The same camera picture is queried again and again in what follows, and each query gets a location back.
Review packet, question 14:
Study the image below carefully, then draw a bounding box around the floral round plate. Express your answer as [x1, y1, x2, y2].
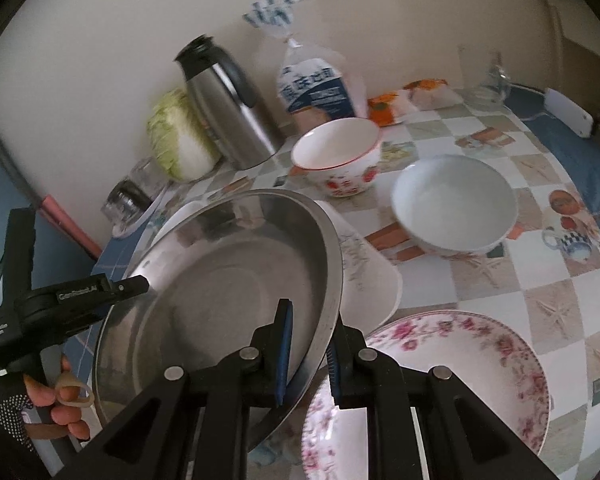
[301, 310, 554, 479]

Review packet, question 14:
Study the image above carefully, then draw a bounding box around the stainless steel round plate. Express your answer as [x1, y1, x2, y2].
[92, 190, 343, 448]

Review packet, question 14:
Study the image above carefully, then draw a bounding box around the white square plate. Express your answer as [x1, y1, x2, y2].
[136, 192, 402, 338]

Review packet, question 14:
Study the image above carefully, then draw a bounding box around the pale blue bowl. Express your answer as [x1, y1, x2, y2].
[391, 155, 518, 257]

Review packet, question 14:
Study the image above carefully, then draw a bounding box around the strawberry pattern bowl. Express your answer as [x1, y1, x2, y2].
[291, 117, 381, 198]

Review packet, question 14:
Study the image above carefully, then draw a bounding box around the left hand with glove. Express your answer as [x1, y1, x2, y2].
[0, 372, 91, 455]

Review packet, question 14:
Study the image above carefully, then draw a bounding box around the tray with glass cups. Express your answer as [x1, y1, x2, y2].
[100, 157, 170, 238]

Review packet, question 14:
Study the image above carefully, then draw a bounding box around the checkered tablecloth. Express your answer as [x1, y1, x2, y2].
[61, 84, 600, 480]

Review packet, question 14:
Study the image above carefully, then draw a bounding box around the napa cabbage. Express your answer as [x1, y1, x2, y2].
[147, 89, 222, 182]

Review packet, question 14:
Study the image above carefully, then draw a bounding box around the stainless steel thermos jug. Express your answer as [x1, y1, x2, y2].
[175, 35, 285, 170]

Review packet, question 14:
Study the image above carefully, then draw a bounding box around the orange snack packet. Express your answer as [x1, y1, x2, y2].
[403, 79, 464, 110]
[367, 90, 414, 127]

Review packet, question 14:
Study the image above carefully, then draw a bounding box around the white power adapter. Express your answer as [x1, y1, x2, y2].
[544, 88, 594, 139]

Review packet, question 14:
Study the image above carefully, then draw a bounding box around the clear glass mug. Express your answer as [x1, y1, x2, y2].
[457, 44, 512, 112]

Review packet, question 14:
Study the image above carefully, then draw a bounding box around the toast bread bag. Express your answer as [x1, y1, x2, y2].
[244, 0, 368, 133]

